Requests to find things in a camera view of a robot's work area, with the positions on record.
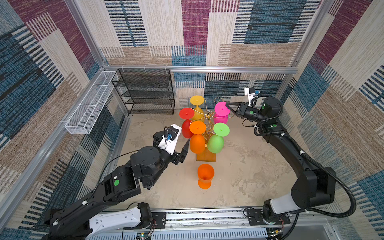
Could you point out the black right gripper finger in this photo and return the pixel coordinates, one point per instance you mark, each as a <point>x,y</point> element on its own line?
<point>236,105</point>
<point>237,113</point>

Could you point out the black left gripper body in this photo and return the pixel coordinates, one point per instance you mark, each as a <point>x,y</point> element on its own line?
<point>175,159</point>

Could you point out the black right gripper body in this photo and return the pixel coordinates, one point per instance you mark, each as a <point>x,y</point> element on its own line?
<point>251,113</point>

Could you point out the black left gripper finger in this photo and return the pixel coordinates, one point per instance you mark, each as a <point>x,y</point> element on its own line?
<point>184,152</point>
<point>158,140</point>

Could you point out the pink wine glass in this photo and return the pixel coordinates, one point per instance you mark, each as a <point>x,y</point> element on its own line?
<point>221,113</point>

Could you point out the orange wine glass back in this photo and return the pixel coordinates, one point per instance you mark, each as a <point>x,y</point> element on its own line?
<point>205,174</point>

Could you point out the orange wine glass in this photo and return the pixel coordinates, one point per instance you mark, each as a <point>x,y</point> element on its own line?
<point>205,174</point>
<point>198,142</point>

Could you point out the green wine glass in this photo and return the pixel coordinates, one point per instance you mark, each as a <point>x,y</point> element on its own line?
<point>216,141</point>

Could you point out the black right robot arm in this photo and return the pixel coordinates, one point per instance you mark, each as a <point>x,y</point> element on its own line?
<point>314,185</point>

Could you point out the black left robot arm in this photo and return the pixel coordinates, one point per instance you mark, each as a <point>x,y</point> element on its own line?
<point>86,218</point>

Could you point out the orange wine glass front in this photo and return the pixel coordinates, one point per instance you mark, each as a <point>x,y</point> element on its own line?
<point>198,142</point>

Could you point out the yellow wine glass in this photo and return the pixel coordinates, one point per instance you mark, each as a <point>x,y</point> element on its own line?
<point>198,112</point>

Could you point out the red wine glass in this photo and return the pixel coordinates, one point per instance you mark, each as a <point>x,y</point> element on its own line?
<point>186,114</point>

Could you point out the black mesh shelf rack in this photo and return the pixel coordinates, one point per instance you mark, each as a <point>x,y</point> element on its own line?
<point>146,91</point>

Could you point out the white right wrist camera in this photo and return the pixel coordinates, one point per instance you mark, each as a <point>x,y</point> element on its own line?
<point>252,95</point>

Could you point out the gold wire wine glass rack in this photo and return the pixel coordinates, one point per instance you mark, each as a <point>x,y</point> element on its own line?
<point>208,120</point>

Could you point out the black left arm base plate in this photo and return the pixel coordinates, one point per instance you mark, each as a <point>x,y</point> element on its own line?
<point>158,221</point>

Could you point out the white mesh wall basket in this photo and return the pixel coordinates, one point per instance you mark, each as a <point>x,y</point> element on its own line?
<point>87,112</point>

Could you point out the aluminium front rail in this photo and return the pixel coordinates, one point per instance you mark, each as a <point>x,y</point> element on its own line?
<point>226,224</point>

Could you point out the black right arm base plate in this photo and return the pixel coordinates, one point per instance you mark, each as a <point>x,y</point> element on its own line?
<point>260,217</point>

